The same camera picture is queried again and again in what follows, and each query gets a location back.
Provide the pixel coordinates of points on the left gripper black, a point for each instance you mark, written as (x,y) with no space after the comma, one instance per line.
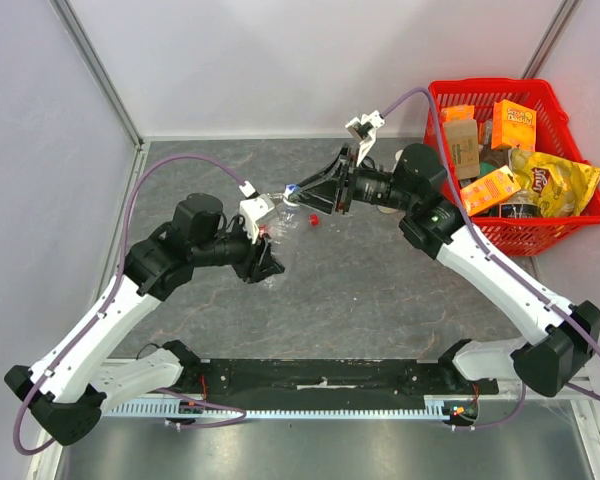
(250,270)

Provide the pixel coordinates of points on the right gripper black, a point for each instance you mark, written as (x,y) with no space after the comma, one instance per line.
(341,185)

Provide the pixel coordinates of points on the clear Pocari Sweat bottle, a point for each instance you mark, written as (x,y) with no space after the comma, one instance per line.
(285,249)

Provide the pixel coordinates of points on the blue white Pocari cap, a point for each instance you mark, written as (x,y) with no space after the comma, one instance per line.
(289,195)

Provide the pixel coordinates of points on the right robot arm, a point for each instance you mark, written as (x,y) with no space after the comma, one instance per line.
(551,349)

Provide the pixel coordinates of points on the red label water bottle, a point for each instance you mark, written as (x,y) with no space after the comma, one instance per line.
(313,220)

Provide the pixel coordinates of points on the beige nozzle bottle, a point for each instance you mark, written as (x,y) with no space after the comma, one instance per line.
(398,196)

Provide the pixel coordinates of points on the brown cardboard box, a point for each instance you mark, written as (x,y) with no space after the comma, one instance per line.
(462,140)

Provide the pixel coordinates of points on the small orange box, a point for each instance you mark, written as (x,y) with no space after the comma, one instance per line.
(457,113)

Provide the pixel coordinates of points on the orange snack box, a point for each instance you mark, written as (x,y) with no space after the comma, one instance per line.
(489,190)

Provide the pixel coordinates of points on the red plastic basket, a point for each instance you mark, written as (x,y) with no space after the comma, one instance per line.
(532,236)

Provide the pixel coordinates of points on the orange Sugar Daddy box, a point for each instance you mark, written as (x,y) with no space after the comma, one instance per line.
(513,126)

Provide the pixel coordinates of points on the dark jar in basket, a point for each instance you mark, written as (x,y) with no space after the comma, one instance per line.
(521,205)

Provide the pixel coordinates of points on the yellow Lays chip bag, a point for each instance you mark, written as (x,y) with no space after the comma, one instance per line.
(559,187)

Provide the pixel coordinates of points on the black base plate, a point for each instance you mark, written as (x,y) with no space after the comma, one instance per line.
(323,383)

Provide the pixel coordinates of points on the slotted cable duct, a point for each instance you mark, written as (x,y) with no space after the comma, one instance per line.
(160,407)

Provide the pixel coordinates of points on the aluminium frame rail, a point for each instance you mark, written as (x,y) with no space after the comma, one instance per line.
(88,53)

